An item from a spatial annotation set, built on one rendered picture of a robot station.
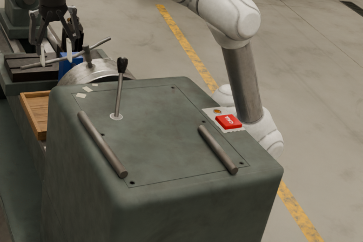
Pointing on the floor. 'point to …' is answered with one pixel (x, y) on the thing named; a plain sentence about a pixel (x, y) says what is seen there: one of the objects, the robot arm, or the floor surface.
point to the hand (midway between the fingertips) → (55, 54)
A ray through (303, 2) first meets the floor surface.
